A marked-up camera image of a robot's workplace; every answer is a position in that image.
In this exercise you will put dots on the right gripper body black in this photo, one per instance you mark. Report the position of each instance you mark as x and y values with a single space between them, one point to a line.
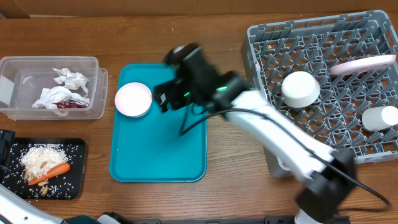
194 93

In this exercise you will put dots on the rice and food scraps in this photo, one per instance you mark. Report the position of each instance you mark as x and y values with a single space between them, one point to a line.
39 160

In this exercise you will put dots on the orange carrot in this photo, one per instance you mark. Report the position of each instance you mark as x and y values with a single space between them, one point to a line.
57 170

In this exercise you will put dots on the pink bowl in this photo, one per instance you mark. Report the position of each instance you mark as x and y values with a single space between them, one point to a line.
133 99

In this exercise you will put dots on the red snack wrapper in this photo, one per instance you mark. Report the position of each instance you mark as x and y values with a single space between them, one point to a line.
72 104

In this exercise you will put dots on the white napkin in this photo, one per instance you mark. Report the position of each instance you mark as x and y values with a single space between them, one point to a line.
71 86

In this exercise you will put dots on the white small bowl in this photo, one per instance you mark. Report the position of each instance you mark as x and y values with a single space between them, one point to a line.
300 89

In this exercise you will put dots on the grey plastic dishwasher rack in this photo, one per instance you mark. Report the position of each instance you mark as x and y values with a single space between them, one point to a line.
274 50

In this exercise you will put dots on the large pink plate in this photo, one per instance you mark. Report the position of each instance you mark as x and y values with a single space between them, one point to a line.
363 65

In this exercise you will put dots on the white paper cup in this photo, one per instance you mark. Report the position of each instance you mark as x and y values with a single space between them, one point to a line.
379 118

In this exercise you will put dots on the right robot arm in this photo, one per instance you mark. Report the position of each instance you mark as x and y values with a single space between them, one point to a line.
327 174

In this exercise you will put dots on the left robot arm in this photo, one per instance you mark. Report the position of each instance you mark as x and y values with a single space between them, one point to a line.
15 209

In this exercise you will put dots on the black plastic tray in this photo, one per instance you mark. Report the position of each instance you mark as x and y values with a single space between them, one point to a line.
66 186

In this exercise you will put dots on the clear plastic bin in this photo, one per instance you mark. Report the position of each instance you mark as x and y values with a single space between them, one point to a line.
24 77

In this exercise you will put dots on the teal serving tray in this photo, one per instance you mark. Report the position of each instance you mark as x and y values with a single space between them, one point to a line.
150 149

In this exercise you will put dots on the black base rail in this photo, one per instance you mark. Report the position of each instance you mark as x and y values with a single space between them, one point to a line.
217 221

